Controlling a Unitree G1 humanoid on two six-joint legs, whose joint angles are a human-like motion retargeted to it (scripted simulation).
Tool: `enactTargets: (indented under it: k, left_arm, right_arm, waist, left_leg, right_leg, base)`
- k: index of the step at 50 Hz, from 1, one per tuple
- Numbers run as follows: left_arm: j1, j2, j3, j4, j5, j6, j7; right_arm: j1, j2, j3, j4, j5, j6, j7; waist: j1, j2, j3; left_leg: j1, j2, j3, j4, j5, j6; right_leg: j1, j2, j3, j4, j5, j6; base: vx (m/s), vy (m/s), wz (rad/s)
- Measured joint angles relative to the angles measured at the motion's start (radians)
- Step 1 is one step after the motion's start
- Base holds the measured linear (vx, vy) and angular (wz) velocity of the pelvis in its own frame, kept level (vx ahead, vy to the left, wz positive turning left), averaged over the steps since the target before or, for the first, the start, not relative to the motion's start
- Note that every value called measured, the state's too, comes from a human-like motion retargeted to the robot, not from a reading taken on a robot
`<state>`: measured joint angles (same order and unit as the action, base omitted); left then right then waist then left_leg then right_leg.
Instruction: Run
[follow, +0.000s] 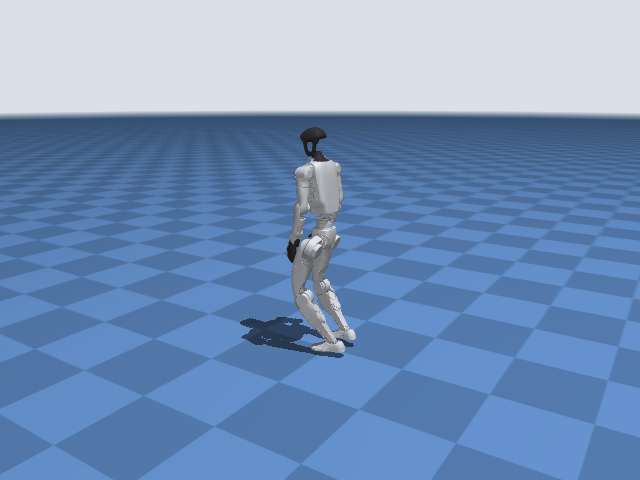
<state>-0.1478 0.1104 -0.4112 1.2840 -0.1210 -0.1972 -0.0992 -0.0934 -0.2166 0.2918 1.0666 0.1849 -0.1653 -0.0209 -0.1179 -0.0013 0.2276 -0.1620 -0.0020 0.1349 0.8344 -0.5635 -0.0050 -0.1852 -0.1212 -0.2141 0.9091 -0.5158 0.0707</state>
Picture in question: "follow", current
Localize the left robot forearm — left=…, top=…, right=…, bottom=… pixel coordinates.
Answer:
left=289, top=203, right=306, bottom=245

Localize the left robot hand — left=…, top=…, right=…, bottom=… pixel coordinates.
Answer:
left=287, top=239, right=300, bottom=263

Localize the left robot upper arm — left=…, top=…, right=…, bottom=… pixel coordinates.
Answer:
left=295, top=165, right=313, bottom=214

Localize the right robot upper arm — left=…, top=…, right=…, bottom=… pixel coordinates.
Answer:
left=334, top=162, right=343, bottom=204

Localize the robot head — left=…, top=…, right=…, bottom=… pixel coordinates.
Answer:
left=300, top=127, right=329, bottom=162

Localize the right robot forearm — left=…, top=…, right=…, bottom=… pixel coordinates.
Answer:
left=328, top=202, right=342, bottom=224

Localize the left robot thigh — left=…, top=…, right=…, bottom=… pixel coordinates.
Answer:
left=291, top=235, right=323, bottom=302

